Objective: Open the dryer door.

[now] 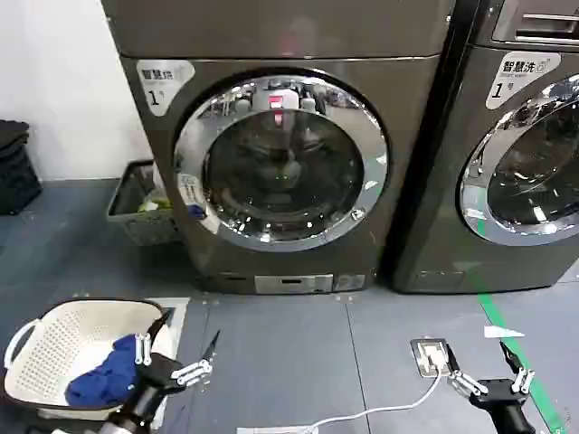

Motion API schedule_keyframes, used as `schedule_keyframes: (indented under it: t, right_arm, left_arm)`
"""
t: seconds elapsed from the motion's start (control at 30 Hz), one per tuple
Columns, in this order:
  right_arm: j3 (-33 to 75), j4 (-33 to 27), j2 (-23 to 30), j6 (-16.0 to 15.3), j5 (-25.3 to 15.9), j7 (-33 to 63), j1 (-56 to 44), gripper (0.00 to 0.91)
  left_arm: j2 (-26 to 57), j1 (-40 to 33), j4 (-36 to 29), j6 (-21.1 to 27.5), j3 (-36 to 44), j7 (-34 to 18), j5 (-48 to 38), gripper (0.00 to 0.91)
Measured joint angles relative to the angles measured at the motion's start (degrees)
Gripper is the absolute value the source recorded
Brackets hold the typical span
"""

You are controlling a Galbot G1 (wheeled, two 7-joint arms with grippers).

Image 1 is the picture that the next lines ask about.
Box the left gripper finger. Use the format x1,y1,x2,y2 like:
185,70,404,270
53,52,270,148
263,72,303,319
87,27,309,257
133,310,173,366
169,329,222,388

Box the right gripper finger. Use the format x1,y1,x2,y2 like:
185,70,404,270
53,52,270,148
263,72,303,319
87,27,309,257
498,340,536,396
444,342,484,400

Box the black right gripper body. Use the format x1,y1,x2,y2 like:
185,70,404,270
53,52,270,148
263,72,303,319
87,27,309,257
467,377,537,434

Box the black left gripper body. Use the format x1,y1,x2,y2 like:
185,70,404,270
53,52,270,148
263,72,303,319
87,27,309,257
118,354,185,429

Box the steel floor socket plate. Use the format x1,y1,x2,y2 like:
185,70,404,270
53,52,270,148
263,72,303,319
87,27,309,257
410,337,454,377

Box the blue garment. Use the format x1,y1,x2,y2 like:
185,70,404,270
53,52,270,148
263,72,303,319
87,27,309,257
65,335,142,406

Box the white floor mat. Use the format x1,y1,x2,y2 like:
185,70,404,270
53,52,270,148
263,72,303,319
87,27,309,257
151,297,192,363

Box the white paper scrap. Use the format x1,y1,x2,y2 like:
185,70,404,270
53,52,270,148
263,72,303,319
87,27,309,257
482,325,527,339

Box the green floor tape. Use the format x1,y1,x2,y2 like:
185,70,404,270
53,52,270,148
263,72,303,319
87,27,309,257
465,275,569,434

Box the white perforated laundry basket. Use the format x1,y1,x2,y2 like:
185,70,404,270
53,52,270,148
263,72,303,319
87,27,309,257
3,298,177,420

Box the white power strip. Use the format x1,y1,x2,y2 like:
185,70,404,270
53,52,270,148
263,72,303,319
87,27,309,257
236,424,327,434

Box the grey slatted laundry basket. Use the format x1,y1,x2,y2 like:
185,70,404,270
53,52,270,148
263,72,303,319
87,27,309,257
107,160,183,247

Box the silver dryer service flap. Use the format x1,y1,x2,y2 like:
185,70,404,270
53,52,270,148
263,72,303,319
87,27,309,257
253,273,335,295

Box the yellow-green clothes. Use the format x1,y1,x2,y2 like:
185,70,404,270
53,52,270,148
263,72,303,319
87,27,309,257
138,184,174,212

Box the round chrome glass dryer door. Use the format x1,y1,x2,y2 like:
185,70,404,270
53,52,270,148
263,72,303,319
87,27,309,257
173,67,390,252
460,71,579,248

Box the grey dryer with number label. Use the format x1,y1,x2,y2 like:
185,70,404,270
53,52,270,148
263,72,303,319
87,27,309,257
100,0,458,297

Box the black fabric storage crate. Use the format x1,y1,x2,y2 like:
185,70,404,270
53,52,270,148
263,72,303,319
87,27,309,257
0,119,43,216

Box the silver dryer number label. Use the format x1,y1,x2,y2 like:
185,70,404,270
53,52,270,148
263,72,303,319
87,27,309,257
136,59,196,118
485,51,563,110

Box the white cable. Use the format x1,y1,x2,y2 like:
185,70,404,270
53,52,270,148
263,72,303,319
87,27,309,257
308,361,447,430

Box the grey dryer with drawer handle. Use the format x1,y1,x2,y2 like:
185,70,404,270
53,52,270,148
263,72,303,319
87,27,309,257
392,0,579,295

